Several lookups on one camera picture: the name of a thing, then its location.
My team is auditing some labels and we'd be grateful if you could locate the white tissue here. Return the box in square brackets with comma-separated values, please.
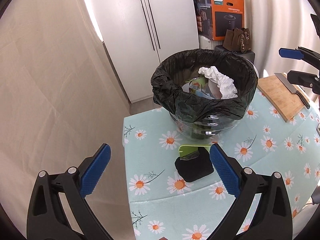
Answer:
[198, 66, 238, 99]

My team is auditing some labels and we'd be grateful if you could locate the black sock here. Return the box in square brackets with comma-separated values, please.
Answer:
[175, 148, 214, 183]

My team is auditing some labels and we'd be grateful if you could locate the green snack bag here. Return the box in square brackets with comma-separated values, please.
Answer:
[178, 145, 210, 161]

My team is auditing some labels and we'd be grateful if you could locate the kitchen cleaver knife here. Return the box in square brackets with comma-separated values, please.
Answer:
[274, 73, 310, 109]

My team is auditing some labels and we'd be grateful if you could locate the transparent trash bin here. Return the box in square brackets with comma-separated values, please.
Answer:
[169, 112, 240, 140]

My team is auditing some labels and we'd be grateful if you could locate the black trash bag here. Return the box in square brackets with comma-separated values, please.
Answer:
[151, 49, 258, 123]

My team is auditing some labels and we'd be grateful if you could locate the wooden cutting board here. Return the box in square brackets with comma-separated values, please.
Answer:
[258, 75, 309, 122]

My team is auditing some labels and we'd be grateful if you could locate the brown leather bag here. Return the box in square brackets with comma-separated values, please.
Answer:
[222, 28, 252, 54]

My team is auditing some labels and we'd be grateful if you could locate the orange Philips box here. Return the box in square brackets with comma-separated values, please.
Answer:
[194, 0, 245, 41]

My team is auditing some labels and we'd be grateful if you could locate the daisy pattern tablecloth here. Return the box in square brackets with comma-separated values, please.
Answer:
[121, 89, 320, 240]

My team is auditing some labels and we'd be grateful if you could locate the beige curtain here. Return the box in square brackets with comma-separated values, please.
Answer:
[1, 0, 135, 239]

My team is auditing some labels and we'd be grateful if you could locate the white refrigerator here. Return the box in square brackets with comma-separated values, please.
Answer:
[92, 0, 199, 103]

